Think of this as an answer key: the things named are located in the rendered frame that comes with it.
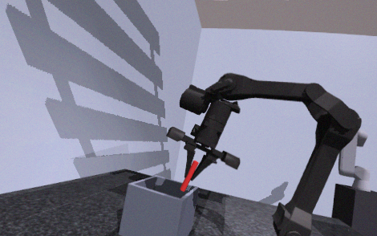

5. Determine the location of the red peg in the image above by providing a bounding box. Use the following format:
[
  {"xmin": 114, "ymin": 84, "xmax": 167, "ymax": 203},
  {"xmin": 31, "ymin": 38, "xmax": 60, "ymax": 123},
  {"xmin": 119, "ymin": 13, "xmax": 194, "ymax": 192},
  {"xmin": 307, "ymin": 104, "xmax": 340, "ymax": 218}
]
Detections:
[{"xmin": 180, "ymin": 161, "xmax": 199, "ymax": 192}]

